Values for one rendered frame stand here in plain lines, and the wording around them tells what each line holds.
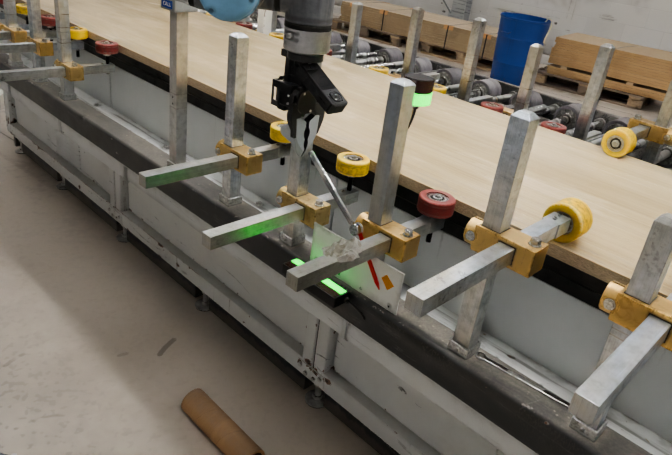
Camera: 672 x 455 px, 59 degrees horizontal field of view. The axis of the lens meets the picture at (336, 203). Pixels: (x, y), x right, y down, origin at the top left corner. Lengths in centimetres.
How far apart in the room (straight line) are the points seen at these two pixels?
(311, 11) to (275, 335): 119
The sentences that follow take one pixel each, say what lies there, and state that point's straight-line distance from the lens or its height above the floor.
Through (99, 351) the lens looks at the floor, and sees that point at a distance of 224.
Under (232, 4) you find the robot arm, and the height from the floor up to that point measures 128.
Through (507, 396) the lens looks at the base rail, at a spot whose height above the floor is 70.
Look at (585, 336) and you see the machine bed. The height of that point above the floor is 73.
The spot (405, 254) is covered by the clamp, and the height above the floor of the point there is 84.
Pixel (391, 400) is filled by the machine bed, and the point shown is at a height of 22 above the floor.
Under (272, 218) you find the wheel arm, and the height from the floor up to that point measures 82.
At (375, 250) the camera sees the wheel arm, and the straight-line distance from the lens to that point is 117.
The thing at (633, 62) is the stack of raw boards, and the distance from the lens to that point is 699.
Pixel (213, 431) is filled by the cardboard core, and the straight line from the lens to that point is 186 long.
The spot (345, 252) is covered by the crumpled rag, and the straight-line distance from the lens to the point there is 111.
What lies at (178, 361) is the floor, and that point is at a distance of 217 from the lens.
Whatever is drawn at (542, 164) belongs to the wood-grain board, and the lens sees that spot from 167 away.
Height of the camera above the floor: 142
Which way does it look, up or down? 25 degrees down
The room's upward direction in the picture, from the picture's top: 8 degrees clockwise
